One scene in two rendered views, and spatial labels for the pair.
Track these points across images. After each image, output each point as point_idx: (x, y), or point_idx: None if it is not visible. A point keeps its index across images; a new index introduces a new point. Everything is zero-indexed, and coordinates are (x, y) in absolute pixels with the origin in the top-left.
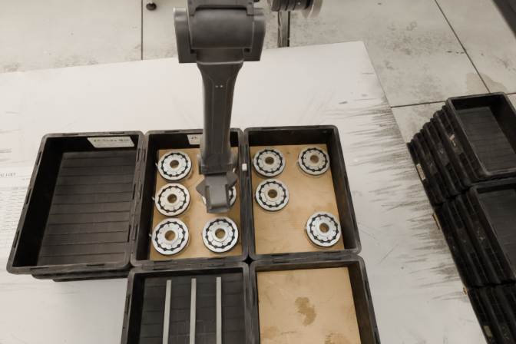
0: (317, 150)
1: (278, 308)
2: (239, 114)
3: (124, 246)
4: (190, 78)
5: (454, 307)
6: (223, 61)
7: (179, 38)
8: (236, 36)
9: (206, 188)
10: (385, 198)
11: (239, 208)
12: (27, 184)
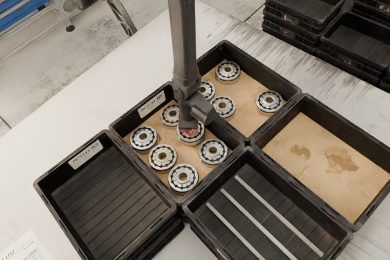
0: (224, 64)
1: (285, 163)
2: (149, 88)
3: (156, 210)
4: (91, 91)
5: (370, 96)
6: None
7: None
8: None
9: (192, 109)
10: (283, 69)
11: (209, 131)
12: (32, 249)
